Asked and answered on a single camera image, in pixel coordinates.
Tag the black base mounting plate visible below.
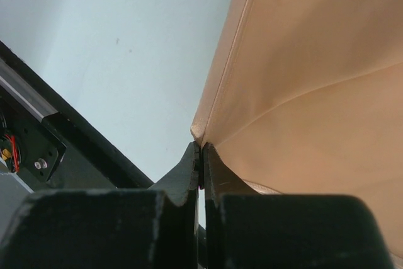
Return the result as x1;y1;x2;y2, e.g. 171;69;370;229
1;43;153;191

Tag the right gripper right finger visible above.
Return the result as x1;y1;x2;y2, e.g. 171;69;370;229
202;144;394;268

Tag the peach satin napkin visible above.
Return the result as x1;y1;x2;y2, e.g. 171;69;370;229
191;0;402;258

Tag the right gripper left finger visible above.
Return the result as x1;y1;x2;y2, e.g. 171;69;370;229
1;142;200;268

